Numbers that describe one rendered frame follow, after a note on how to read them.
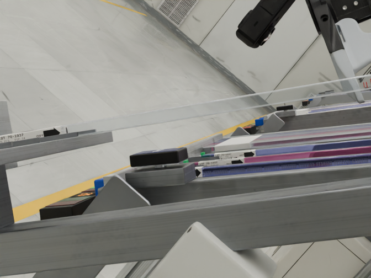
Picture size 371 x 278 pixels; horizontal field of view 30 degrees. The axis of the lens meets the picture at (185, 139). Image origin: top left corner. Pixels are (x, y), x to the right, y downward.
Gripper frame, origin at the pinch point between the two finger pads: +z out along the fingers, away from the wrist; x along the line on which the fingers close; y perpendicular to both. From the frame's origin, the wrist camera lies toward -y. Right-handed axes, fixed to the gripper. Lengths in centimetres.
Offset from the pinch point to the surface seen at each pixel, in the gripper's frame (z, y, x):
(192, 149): -1.3, -26.0, 30.1
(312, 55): -53, -29, 871
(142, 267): 19, -52, 60
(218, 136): -2, -26, 54
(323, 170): 4.5, -4.9, -10.0
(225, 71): -77, -146, 870
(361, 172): 6.0, -1.6, -10.0
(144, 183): -0.3, -21.2, -13.0
